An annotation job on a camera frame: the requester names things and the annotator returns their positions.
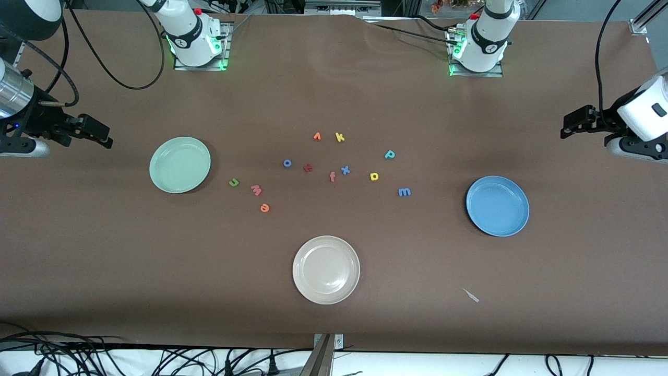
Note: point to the grey metal pole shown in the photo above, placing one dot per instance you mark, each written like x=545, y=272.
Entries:
x=319, y=360

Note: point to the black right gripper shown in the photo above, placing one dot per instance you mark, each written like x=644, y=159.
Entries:
x=40, y=119

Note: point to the blue plate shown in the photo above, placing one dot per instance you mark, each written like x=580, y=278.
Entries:
x=497, y=206

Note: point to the silver bracket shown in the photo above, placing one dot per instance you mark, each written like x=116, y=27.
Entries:
x=339, y=342

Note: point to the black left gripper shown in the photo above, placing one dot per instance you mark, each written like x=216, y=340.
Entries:
x=604, y=123

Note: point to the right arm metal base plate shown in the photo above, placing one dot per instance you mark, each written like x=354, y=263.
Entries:
x=228, y=49

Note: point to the orange object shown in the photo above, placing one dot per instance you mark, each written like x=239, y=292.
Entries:
x=436, y=6

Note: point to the beige plate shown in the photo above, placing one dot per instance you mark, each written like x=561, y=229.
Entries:
x=326, y=270

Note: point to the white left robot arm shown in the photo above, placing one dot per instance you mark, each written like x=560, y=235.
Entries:
x=485, y=42

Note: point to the grey metal frame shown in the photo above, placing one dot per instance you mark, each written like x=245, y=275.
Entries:
x=342, y=6

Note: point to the brown table cover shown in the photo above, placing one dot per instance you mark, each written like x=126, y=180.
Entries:
x=104, y=261

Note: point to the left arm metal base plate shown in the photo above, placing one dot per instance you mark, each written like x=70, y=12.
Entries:
x=498, y=72

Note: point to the aluminium frame rail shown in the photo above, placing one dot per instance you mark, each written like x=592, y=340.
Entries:
x=19, y=52

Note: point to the pink letter w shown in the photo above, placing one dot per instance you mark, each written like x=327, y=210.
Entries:
x=256, y=190

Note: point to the white paper scrap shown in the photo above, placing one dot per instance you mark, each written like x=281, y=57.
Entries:
x=471, y=296

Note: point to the blue letter m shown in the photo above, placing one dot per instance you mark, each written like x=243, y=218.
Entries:
x=404, y=192

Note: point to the green plate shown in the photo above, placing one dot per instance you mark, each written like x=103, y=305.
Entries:
x=180, y=165

